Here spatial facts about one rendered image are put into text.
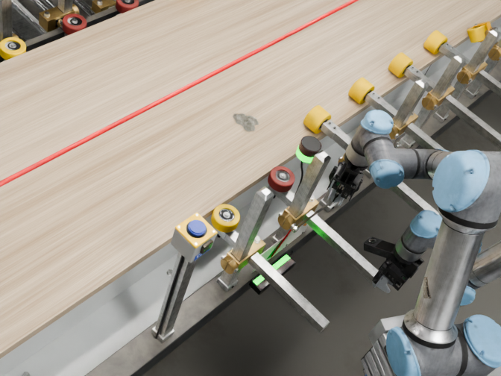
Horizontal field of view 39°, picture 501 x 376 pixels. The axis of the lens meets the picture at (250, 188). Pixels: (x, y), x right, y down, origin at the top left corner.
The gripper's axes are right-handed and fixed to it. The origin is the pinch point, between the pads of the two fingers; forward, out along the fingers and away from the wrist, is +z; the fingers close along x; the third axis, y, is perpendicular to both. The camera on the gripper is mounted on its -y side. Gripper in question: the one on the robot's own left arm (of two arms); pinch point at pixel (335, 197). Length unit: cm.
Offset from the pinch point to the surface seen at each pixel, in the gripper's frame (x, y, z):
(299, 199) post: -9.0, 1.5, 6.4
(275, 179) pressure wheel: -18.3, -4.7, 10.1
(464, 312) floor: 79, -67, 101
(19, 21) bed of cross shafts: -130, -34, 30
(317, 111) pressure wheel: -16.9, -32.8, 2.9
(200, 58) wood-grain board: -61, -39, 11
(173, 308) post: -25, 50, 12
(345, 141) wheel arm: -4.4, -28.2, 4.7
